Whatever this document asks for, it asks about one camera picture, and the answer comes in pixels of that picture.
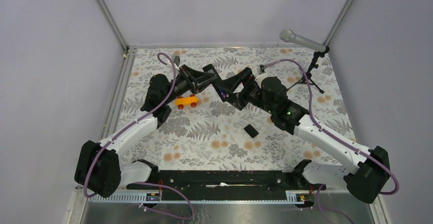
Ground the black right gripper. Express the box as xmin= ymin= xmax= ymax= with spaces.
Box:
xmin=215 ymin=67 xmax=275 ymax=114

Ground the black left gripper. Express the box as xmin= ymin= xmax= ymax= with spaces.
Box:
xmin=163 ymin=64 xmax=217 ymax=105

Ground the black remote control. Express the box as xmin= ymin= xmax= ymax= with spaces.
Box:
xmin=203 ymin=64 xmax=229 ymax=102

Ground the black remote battery cover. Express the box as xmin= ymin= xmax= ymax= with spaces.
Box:
xmin=244 ymin=125 xmax=259 ymax=138

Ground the purple battery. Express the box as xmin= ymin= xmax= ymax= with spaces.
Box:
xmin=220 ymin=89 xmax=227 ymax=99

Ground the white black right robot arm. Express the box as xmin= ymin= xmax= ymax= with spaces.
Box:
xmin=214 ymin=68 xmax=391 ymax=204

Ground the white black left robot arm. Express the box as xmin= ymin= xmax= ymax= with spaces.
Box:
xmin=74 ymin=65 xmax=218 ymax=197

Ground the yellow red toy car block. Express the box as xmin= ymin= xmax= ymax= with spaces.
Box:
xmin=174 ymin=94 xmax=199 ymax=110

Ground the floral patterned table mat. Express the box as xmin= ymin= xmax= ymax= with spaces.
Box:
xmin=117 ymin=47 xmax=338 ymax=170

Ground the grey microphone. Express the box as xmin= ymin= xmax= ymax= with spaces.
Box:
xmin=279 ymin=30 xmax=329 ymax=53

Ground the black microphone tripod stand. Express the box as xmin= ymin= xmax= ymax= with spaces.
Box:
xmin=287 ymin=46 xmax=330 ymax=94

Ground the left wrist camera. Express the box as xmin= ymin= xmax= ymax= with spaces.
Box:
xmin=172 ymin=55 xmax=181 ymax=68

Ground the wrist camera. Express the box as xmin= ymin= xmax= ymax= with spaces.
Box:
xmin=258 ymin=64 xmax=268 ymax=75
xmin=172 ymin=55 xmax=181 ymax=68

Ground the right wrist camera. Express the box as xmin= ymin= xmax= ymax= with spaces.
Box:
xmin=258 ymin=64 xmax=268 ymax=75

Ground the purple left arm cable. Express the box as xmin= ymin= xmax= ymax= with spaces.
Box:
xmin=83 ymin=53 xmax=178 ymax=200

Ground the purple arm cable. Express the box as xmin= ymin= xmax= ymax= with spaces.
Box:
xmin=83 ymin=53 xmax=178 ymax=200
xmin=265 ymin=59 xmax=400 ymax=195

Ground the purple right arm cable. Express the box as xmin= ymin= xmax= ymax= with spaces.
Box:
xmin=265 ymin=59 xmax=400 ymax=195

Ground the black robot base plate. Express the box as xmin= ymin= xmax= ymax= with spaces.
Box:
xmin=126 ymin=170 xmax=320 ymax=195

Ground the white slotted cable duct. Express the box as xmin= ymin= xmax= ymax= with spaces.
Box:
xmin=89 ymin=190 xmax=305 ymax=205

